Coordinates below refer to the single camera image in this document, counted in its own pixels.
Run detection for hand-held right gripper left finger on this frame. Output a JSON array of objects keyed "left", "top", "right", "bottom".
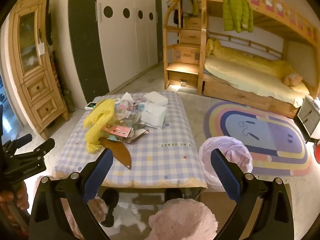
[{"left": 29, "top": 148, "right": 115, "bottom": 240}]

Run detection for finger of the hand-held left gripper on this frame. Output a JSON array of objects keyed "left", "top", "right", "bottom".
[
  {"left": 4, "top": 133, "right": 33, "bottom": 150},
  {"left": 30, "top": 138, "right": 56, "bottom": 158}
]

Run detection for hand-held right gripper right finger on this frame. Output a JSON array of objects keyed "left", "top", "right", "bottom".
[{"left": 210, "top": 148, "right": 296, "bottom": 240}]

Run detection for brown leather piece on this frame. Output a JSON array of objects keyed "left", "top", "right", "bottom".
[{"left": 99, "top": 137, "right": 132, "bottom": 171}]

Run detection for bin with pink bag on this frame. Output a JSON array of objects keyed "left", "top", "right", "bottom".
[{"left": 199, "top": 135, "right": 253, "bottom": 188}]

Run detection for yellow knitted scarf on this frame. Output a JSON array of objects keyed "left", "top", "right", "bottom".
[{"left": 83, "top": 99, "right": 117, "bottom": 155}]

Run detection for pile of wrappers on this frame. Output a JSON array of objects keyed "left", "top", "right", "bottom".
[{"left": 106, "top": 92, "right": 150, "bottom": 144}]

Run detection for person's left hand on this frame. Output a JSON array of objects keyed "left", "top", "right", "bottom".
[{"left": 0, "top": 180, "right": 28, "bottom": 222}]

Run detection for black table leg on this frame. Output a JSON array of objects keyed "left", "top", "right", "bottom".
[{"left": 102, "top": 189, "right": 119, "bottom": 228}]

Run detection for pink fluffy slipper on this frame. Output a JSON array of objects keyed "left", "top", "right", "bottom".
[
  {"left": 35, "top": 175, "right": 108, "bottom": 240},
  {"left": 148, "top": 198, "right": 218, "bottom": 240}
]

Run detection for camouflage bag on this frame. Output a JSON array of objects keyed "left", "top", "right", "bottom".
[{"left": 53, "top": 52, "right": 75, "bottom": 113}]

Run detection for wooden cabinet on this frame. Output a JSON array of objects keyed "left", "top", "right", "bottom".
[{"left": 7, "top": 0, "right": 70, "bottom": 140}]

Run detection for rainbow rug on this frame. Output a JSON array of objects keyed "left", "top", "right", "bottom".
[{"left": 204, "top": 101, "right": 313, "bottom": 177}]

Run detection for checked tablecloth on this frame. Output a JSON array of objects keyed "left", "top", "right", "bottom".
[{"left": 51, "top": 91, "right": 208, "bottom": 189}]

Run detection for wooden bunk bed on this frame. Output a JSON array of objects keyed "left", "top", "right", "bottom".
[{"left": 200, "top": 0, "right": 320, "bottom": 119}]

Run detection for red object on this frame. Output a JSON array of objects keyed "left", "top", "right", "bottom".
[{"left": 312, "top": 141, "right": 320, "bottom": 164}]

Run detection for pale yellow bedsheet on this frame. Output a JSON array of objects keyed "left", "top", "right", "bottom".
[{"left": 204, "top": 55, "right": 312, "bottom": 108}]

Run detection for grey nightstand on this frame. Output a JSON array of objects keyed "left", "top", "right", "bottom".
[{"left": 297, "top": 95, "right": 320, "bottom": 140}]

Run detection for plush toy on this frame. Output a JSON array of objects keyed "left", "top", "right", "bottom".
[{"left": 282, "top": 73, "right": 303, "bottom": 87}]

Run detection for yellow quilt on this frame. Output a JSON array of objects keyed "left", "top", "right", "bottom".
[{"left": 206, "top": 38, "right": 294, "bottom": 79}]

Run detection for dark hanging cloth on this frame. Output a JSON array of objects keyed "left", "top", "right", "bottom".
[{"left": 46, "top": 0, "right": 54, "bottom": 47}]

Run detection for wooden stair drawers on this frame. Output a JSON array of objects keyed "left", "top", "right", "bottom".
[{"left": 162, "top": 0, "right": 208, "bottom": 95}]

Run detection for white wardrobe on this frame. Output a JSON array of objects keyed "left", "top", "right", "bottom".
[{"left": 96, "top": 0, "right": 163, "bottom": 93}]

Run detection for green puffer jacket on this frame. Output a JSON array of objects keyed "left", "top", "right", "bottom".
[{"left": 222, "top": 0, "right": 254, "bottom": 33}]

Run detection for grey clothes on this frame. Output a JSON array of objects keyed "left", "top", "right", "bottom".
[{"left": 180, "top": 0, "right": 200, "bottom": 17}]

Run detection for black wall panel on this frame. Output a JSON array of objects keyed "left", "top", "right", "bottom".
[{"left": 68, "top": 0, "right": 110, "bottom": 97}]

